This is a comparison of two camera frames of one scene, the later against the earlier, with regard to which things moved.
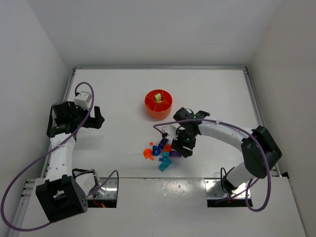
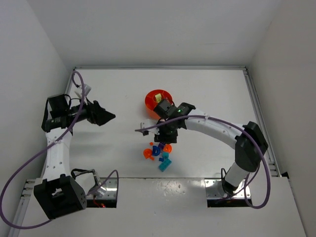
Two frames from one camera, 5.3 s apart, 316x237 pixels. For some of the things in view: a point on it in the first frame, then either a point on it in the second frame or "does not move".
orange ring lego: (167, 148) does not move
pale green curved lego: (158, 98) does not move
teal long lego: (165, 165) does not move
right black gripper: (182, 147) → (169, 136)
